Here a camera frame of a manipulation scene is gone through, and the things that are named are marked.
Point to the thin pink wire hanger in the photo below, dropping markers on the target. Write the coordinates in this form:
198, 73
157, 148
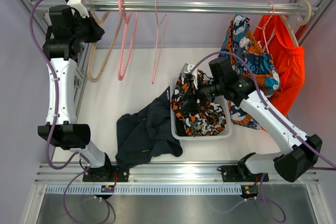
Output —
159, 39

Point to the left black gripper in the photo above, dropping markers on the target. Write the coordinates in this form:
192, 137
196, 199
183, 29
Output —
96, 31

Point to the dark navy sport shorts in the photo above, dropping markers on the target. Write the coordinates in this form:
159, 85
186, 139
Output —
146, 134

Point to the blue orange patterned shorts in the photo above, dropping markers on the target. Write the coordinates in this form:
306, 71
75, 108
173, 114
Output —
237, 41

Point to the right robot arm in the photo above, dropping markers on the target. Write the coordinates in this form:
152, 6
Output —
298, 153

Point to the orange black camouflage shorts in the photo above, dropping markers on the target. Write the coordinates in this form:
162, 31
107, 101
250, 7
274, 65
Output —
207, 122

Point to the thin pink hanger right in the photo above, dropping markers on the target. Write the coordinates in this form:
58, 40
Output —
255, 47

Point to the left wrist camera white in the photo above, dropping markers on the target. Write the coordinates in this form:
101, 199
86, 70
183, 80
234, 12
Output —
78, 8

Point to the aluminium hanging rail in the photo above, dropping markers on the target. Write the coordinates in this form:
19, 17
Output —
290, 9

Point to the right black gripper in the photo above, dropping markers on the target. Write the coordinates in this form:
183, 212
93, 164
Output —
192, 99

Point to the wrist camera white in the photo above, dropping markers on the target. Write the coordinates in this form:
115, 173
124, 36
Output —
78, 8
188, 71

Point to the white perforated plastic basket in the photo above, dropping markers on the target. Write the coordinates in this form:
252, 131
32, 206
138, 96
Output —
225, 134

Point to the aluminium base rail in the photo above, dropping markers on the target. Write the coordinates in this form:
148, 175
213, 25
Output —
161, 178

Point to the bright orange shorts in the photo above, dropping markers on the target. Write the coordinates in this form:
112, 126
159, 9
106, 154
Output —
288, 60

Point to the left aluminium frame post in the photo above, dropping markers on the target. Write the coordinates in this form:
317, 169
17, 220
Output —
41, 22

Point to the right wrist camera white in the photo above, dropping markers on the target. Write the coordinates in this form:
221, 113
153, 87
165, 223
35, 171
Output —
188, 71

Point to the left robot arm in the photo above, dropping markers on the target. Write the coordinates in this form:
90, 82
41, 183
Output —
68, 30

